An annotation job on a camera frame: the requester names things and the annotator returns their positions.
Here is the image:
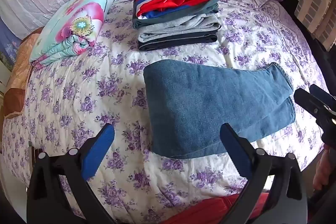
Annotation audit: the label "purple floral bedspread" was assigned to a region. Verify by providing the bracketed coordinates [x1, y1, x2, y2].
[3, 0, 328, 224]

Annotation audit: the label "blue printed pillow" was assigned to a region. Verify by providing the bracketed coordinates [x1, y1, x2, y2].
[0, 21, 24, 72]

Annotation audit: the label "blue denim pants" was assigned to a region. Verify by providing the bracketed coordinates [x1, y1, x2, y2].
[143, 59, 297, 159]

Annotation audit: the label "folded grey sweatpants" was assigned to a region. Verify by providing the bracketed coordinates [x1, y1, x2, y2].
[138, 14, 221, 43]

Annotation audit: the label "person's right hand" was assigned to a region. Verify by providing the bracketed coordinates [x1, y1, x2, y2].
[313, 147, 332, 191]

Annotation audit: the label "folded teal pink floral quilt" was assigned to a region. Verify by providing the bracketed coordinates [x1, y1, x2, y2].
[29, 0, 116, 69]

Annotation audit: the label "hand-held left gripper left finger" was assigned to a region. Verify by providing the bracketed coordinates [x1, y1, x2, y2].
[26, 123, 116, 224]

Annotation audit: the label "orange brown blanket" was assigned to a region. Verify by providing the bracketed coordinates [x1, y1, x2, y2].
[3, 27, 44, 119]

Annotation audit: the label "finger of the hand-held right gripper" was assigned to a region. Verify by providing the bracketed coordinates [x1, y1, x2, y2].
[293, 88, 336, 121]
[309, 84, 336, 110]

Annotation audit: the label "brick pattern panel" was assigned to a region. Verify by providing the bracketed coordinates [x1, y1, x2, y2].
[294, 0, 336, 51]

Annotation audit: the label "red cloth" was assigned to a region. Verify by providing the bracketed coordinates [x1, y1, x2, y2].
[160, 194, 271, 224]

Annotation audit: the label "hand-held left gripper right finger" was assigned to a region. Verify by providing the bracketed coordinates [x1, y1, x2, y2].
[220, 123, 309, 224]

